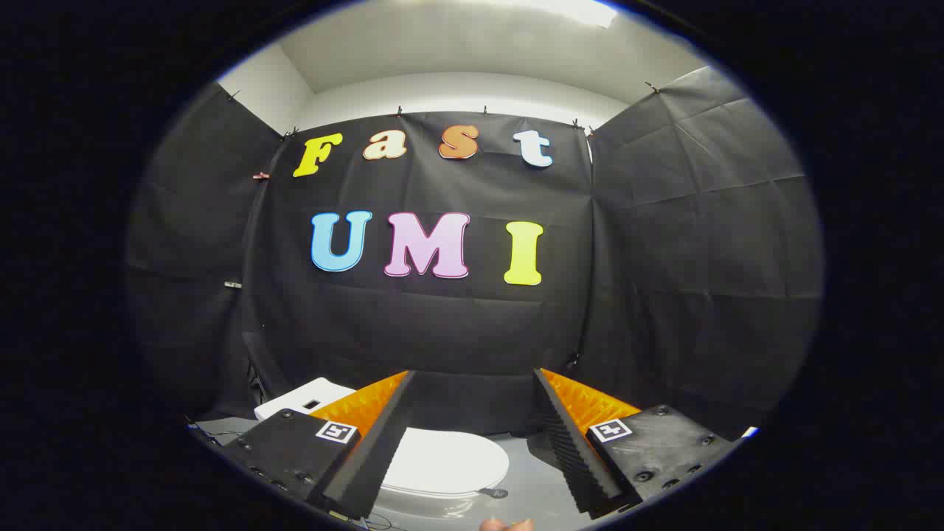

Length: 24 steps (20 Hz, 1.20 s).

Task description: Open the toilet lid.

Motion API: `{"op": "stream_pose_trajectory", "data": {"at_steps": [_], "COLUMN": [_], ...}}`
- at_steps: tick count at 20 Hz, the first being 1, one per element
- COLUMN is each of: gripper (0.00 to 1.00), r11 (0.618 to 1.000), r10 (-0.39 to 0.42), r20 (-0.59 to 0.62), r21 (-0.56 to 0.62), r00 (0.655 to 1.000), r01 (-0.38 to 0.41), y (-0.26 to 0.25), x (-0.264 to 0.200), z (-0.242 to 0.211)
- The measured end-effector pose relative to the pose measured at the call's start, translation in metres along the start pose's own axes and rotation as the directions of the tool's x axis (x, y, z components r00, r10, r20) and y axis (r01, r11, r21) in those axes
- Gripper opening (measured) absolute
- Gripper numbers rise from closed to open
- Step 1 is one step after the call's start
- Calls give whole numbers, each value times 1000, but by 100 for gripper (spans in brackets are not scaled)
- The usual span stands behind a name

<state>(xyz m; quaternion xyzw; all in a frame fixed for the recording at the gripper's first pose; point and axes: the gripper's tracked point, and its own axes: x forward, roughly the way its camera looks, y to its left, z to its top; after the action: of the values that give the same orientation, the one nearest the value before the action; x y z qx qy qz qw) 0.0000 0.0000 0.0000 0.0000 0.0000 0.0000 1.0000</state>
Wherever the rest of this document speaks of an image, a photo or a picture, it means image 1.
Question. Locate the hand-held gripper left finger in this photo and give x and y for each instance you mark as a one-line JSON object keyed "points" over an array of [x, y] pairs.
{"points": [[380, 450]]}

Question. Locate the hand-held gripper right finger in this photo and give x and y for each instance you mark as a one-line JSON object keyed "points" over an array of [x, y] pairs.
{"points": [[571, 450]]}

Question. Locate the white toilet lid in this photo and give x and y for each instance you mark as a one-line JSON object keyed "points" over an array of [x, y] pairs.
{"points": [[450, 461]]}

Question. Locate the white toilet body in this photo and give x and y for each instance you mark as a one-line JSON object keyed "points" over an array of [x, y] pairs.
{"points": [[295, 402]]}

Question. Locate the black backdrop cloth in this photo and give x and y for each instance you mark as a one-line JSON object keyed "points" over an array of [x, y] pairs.
{"points": [[442, 324]]}

